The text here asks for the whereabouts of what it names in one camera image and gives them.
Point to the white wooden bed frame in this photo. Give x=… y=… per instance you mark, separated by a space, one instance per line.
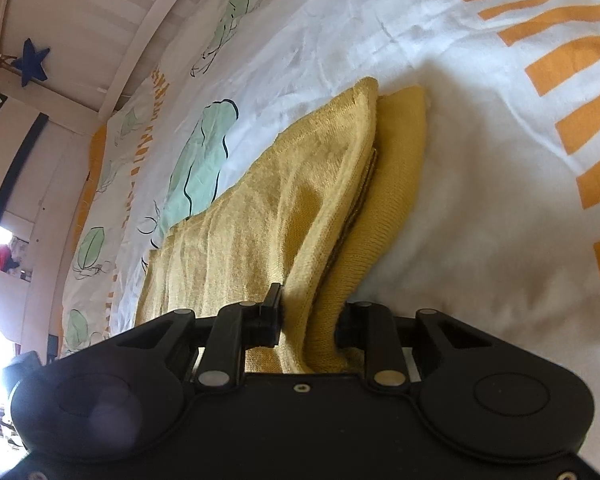
x=100 y=52

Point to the mustard yellow knit sweater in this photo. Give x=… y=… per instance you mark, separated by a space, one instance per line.
x=314 y=213

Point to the blue star wall decoration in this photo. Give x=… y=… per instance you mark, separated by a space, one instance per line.
x=30 y=63

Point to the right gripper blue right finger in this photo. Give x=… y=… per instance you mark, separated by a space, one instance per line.
x=371 y=329

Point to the white leaf-print duvet cover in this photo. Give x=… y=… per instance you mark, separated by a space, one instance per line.
x=505 y=230

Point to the orange bed sheet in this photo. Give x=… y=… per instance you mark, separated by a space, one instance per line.
x=95 y=160

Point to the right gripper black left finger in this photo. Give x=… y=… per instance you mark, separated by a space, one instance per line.
x=227 y=336

